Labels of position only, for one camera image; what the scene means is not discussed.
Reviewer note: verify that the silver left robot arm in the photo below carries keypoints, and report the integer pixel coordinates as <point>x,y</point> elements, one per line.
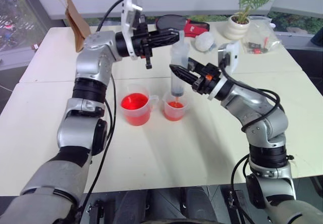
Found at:
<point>85,65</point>

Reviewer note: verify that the white ribbed plant pot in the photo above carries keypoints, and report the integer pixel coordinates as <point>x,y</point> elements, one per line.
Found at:
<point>236,28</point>

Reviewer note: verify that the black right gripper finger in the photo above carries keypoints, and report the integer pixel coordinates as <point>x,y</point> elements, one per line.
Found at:
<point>185,74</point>
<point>198,64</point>

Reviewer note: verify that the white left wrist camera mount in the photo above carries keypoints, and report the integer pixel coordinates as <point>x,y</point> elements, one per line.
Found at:
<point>131,12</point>

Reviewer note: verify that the black and red pouch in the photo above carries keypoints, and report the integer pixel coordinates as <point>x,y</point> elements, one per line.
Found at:
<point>186,24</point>

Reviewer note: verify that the clear plastic syringe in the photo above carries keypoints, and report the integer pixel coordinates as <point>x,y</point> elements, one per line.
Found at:
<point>179,65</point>

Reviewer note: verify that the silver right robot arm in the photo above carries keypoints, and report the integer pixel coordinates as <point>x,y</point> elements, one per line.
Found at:
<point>262,123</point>

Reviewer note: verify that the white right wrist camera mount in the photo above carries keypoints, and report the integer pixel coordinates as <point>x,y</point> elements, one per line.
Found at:
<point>230,55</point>

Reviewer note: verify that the clear bag of small parts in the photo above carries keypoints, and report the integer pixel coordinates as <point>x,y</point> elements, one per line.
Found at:
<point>263,38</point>

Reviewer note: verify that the large cup with red liquid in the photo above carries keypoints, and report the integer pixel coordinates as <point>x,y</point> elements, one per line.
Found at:
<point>135,105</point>

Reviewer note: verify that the small cup with red liquid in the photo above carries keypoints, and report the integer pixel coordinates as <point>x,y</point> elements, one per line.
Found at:
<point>174,108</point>

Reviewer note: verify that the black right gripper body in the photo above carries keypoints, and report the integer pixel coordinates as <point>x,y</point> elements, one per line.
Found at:
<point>205,81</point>

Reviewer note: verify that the brown paper bag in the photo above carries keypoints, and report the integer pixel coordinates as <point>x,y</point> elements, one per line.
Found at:
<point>77,24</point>

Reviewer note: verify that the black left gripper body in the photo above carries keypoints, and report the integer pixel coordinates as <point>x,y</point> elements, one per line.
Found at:
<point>141,41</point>

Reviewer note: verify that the dark blue object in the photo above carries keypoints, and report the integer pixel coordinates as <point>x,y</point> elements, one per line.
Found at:
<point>317,40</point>

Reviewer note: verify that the white crumpled cloth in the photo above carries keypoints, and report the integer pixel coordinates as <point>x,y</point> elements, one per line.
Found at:
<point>205,41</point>

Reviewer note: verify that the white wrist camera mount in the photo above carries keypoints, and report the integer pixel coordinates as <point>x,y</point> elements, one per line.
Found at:
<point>230,55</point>
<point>131,12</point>

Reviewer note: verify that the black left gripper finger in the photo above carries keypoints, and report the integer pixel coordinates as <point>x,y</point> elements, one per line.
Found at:
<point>164,34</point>
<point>162,43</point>

